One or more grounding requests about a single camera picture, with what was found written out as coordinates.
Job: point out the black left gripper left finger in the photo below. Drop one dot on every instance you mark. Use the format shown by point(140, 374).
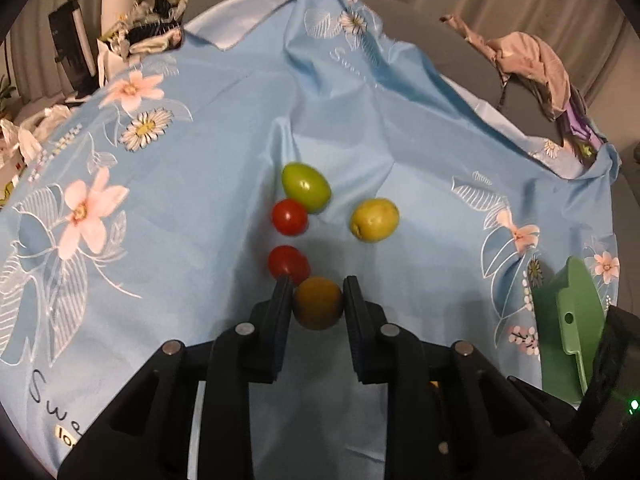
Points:
point(271, 319)

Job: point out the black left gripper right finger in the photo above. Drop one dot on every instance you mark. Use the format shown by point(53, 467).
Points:
point(372, 352)

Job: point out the small yellow-brown fruit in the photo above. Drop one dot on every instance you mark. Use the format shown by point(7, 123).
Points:
point(317, 303)

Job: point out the small red cherry tomato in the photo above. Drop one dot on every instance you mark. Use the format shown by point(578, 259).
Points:
point(289, 217)

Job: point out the green plastic bowl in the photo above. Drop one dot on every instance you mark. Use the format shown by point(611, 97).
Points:
point(570, 320)

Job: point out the yellow-green jujube fruit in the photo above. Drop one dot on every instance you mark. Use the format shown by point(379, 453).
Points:
point(374, 220)

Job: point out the green jujube fruit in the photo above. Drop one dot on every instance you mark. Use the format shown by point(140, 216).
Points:
point(306, 185)

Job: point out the light blue floral cloth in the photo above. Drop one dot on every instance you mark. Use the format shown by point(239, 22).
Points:
point(110, 252)

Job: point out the purple folded clothes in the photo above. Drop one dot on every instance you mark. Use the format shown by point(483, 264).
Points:
point(578, 135)

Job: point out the cluttered white bags pile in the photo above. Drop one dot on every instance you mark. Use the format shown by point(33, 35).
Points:
point(142, 31)

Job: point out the black device on stand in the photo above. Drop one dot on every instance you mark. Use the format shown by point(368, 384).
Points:
point(72, 47)

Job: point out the pink-grey crumpled garment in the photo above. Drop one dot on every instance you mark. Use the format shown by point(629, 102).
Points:
point(526, 57)

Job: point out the dark grey sofa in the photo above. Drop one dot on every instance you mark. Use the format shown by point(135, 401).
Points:
point(360, 47)

